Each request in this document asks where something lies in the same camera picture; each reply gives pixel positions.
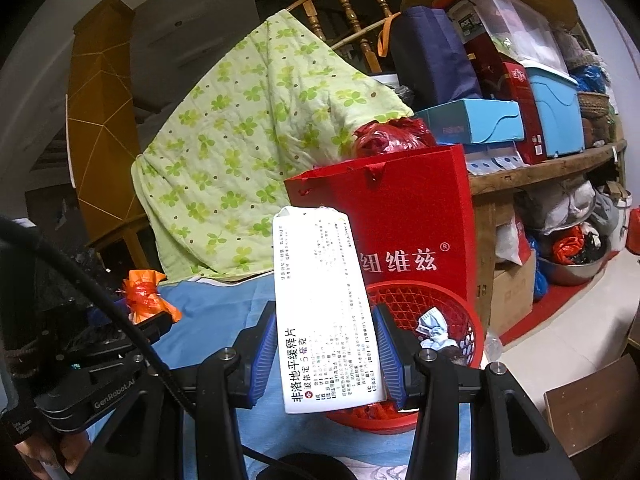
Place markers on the red floor mat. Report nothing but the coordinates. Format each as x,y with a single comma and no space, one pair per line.
560,300

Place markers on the orange-red plastic bag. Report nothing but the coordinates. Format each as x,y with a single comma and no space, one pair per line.
567,247

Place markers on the white plastic sack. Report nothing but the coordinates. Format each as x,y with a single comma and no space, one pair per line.
507,240

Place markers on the orange-brown wooden post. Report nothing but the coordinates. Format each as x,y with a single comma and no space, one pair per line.
100,110

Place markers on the red paper gift bag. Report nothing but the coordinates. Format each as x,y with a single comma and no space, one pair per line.
415,210

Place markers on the dark red carton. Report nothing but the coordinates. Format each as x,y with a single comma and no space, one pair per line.
510,95

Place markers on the clear plastic storage box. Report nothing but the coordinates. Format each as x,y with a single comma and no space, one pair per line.
520,25

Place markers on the orange plastic bag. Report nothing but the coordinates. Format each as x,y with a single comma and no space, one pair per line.
147,292

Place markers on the green clover quilt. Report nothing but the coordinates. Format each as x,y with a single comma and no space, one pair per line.
225,135

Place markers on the white medicine box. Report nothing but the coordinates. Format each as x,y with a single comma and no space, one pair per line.
325,310

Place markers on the blue plastic storage box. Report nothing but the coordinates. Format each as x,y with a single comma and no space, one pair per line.
555,110

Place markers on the teal cardboard box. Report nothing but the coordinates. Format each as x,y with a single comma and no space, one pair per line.
470,120

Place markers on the red plastic basket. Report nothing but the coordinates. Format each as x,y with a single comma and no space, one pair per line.
450,305

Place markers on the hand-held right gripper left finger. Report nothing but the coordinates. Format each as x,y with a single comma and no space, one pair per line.
262,355

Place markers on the navy fabric bag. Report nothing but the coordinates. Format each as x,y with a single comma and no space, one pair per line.
430,55

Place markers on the brown cardboard box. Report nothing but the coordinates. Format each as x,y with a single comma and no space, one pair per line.
512,295

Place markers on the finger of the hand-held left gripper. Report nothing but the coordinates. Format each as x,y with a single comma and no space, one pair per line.
155,327
102,316

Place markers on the red plastic bag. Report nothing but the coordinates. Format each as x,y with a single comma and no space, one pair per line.
390,137

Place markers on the person's left hand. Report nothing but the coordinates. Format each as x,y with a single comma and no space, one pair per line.
45,452

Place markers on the metal basin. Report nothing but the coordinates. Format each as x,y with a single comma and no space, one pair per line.
565,272

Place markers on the blue blanket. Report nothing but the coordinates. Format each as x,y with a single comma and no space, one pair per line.
215,310

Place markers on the small black box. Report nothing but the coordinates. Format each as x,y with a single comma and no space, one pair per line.
462,20

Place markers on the wicker basket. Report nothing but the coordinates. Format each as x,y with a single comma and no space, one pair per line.
592,105

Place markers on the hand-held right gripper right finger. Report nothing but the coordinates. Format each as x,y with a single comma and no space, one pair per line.
387,355

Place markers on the pale blue packet box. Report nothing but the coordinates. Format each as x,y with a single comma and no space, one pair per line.
492,162

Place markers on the grey cloth bundle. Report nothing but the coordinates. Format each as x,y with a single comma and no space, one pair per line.
560,205

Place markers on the wooden stair railing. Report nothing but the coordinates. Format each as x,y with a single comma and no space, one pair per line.
345,5

